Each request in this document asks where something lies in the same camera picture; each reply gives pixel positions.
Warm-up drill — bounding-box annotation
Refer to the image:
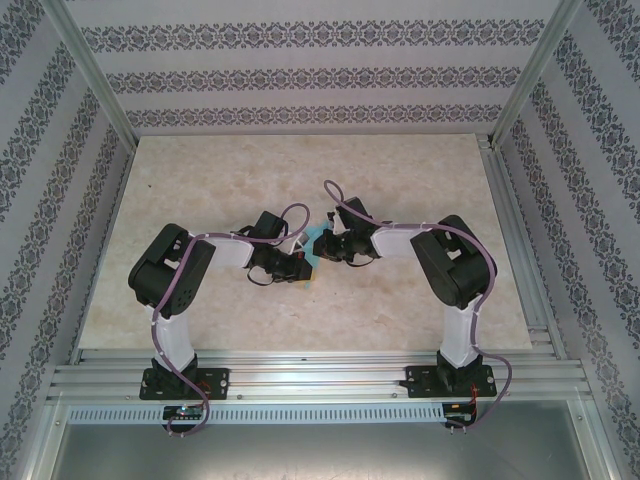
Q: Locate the slotted grey cable duct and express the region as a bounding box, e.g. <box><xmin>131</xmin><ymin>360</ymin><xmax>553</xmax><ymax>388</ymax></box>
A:
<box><xmin>67</xmin><ymin>404</ymin><xmax>449</xmax><ymax>426</ymax></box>

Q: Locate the grey metal sheet panel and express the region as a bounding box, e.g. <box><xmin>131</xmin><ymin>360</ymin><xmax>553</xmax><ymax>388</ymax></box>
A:
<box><xmin>44</xmin><ymin>399</ymin><xmax>601</xmax><ymax>480</ymax></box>

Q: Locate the aluminium frame post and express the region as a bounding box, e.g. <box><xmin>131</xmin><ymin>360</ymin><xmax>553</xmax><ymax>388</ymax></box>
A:
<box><xmin>489</xmin><ymin>0</ymin><xmax>584</xmax><ymax>149</ymax></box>
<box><xmin>42</xmin><ymin>0</ymin><xmax>139</xmax><ymax>146</ymax></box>

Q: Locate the purple cable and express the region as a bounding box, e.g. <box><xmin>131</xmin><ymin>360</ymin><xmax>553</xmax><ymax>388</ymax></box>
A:
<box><xmin>151</xmin><ymin>202</ymin><xmax>312</xmax><ymax>439</ymax></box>
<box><xmin>324</xmin><ymin>179</ymin><xmax>512</xmax><ymax>432</ymax></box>

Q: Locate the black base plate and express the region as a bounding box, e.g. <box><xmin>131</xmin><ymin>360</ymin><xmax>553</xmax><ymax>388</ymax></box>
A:
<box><xmin>139</xmin><ymin>367</ymin><xmax>231</xmax><ymax>401</ymax></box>
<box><xmin>404</xmin><ymin>364</ymin><xmax>499</xmax><ymax>400</ymax></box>

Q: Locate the long aluminium mounting rail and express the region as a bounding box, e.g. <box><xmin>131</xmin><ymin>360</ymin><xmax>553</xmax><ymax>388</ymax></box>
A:
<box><xmin>47</xmin><ymin>349</ymin><xmax>596</xmax><ymax>404</ymax></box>

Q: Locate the small circuit board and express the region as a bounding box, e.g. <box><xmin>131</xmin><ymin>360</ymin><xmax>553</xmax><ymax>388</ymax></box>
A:
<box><xmin>444</xmin><ymin>403</ymin><xmax>479</xmax><ymax>421</ymax></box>
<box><xmin>163</xmin><ymin>404</ymin><xmax>204</xmax><ymax>421</ymax></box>

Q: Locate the aluminium side rail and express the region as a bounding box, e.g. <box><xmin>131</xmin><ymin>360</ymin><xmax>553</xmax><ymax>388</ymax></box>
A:
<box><xmin>477</xmin><ymin>132</ymin><xmax>569</xmax><ymax>361</ymax></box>
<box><xmin>67</xmin><ymin>134</ymin><xmax>137</xmax><ymax>361</ymax></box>

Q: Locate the light blue paper sheet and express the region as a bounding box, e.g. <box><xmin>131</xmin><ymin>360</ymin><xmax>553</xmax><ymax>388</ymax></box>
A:
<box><xmin>298</xmin><ymin>224</ymin><xmax>332</xmax><ymax>292</ymax></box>

